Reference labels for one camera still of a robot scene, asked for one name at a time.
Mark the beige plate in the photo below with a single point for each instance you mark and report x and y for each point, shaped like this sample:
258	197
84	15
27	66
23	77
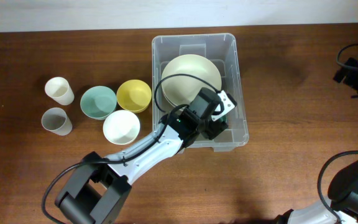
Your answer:
186	75

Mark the mint green plastic cup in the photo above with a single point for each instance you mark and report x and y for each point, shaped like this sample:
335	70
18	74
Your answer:
223	118

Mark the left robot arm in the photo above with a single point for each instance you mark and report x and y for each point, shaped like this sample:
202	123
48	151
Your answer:
99	186

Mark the yellow bowl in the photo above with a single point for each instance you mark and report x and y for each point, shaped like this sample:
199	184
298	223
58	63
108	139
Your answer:
134	96

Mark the clear plastic storage bin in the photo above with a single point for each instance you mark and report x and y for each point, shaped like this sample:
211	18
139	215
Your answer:
221	50

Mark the translucent grey plastic cup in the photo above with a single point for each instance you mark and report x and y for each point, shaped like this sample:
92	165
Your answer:
56	121

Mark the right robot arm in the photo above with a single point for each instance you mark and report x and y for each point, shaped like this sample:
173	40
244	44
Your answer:
341	204

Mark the white bowl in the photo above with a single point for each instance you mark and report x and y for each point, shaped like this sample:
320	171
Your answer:
121	127

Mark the mint green bowl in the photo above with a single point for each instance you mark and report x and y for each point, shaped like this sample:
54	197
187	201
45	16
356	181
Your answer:
98	102

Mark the cream plastic cup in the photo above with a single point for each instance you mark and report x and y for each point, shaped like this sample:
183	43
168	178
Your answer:
58	89

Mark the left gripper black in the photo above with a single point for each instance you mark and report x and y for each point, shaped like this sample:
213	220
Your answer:
214	127

